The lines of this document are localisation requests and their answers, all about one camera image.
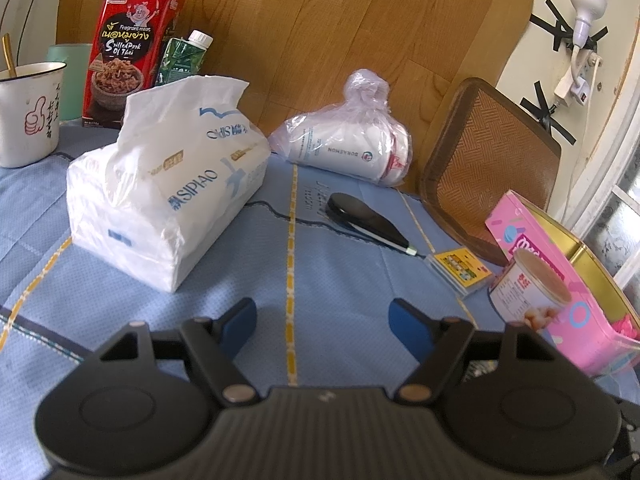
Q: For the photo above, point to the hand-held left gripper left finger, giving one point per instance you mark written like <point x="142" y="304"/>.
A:
<point x="239" y="327"/>

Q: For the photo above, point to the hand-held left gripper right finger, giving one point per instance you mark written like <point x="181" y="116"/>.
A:
<point x="407" y="327"/>

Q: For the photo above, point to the yellow card box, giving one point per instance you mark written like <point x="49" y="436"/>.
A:
<point x="457" y="272"/>

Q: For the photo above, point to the blue tablecloth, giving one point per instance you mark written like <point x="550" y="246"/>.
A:
<point x="340" y="270"/>

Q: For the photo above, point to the food can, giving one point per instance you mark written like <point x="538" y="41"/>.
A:
<point x="525" y="290"/>

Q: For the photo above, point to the white tissue pack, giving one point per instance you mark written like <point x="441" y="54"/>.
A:
<point x="165" y="200"/>

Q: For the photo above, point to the pink tin box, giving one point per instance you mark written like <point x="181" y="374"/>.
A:
<point x="590" y="310"/>

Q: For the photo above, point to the woven back chair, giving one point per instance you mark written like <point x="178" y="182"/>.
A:
<point x="490" y="160"/>

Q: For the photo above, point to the plastic bag of paper cups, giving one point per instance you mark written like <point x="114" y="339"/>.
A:
<point x="345" y="145"/>

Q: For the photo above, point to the pink cloth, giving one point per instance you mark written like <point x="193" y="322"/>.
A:
<point x="627" y="327"/>

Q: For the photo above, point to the window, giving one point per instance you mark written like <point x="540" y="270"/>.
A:
<point x="610" y="220"/>

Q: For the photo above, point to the black tape strip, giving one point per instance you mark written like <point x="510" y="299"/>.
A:
<point x="555" y="25"/>
<point x="547" y="112"/>

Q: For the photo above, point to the green drink carton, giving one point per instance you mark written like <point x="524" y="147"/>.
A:
<point x="180" y="62"/>

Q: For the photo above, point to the white enamel mug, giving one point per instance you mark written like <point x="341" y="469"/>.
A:
<point x="30" y="120"/>

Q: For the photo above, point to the red snack tin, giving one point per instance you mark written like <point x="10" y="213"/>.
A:
<point x="135" y="50"/>

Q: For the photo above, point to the pale green cup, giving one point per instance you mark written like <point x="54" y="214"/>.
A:
<point x="72" y="80"/>

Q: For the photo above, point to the white power strip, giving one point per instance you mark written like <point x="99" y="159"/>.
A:
<point x="575" y="77"/>

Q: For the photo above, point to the gold spoon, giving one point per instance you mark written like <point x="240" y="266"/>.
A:
<point x="9" y="57"/>

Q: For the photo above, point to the white bulb lamp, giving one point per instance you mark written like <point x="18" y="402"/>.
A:
<point x="590" y="0"/>

